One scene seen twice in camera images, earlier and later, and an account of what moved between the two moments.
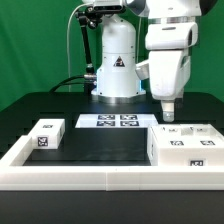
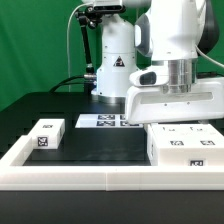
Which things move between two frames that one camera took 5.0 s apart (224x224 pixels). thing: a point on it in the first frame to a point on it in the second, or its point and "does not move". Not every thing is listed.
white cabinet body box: [185, 145] does not move
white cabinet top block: [47, 134] does not move
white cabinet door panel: [202, 136] does not move
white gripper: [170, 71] to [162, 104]
